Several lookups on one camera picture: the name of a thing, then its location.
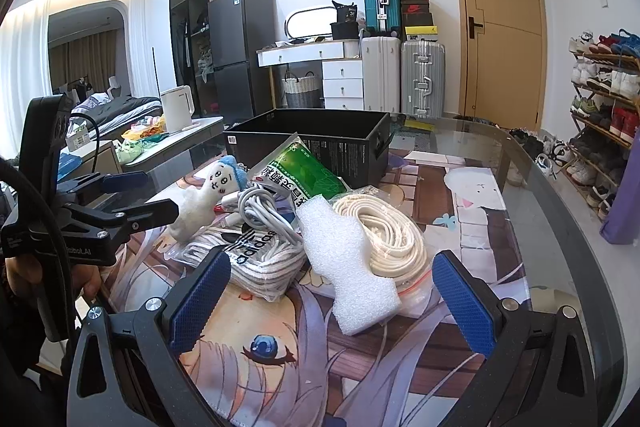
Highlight white electric kettle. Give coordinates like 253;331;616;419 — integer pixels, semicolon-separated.
160;86;195;133

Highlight yellow wooden door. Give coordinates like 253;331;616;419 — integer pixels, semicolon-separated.
458;0;547;130

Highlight dark glass wardrobe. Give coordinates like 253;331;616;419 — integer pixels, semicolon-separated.
169;0;219;117

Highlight grey side cabinet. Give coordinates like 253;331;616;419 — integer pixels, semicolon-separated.
60;115;227;178

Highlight woven laundry basket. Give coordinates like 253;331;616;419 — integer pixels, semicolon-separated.
283;72;322;108

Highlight anime print table mat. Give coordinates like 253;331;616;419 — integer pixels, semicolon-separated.
103;150;528;426

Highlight black storage box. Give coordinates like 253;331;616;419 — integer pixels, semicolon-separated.
224;108;392;188

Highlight adidas white laces bag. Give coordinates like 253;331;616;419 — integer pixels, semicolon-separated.
163;225;307;303

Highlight purple bag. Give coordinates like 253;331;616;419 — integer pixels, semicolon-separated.
600;144;640;245

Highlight cream rope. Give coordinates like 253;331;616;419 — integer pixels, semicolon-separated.
319;192;434;320

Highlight person's left hand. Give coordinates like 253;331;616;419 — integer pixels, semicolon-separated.
4;256;102;299

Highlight black refrigerator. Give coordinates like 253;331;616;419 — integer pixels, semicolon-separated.
208;0;276;126

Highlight white suitcase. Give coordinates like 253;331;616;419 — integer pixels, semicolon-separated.
361;37;401;113

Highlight white plush toy blue hair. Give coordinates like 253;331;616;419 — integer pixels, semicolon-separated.
168;155;247;243

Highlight white foam block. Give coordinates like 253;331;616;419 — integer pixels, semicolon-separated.
296;195;401;336

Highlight oval mirror frame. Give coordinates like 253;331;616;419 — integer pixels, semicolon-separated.
283;5;337;39

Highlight white drawer desk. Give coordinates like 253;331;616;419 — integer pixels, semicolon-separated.
257;39;364;110

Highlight black handbag on desk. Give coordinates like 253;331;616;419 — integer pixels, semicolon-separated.
331;1;359;40

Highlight green white snack packet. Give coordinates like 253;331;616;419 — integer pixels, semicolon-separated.
248;133;349;208

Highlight stacked shoe boxes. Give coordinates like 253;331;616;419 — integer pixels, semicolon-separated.
400;0;438;41

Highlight wooden shoe rack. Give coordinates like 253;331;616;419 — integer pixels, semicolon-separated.
564;51;639;219

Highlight silver suitcase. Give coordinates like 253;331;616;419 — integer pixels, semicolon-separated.
400;40;446;119

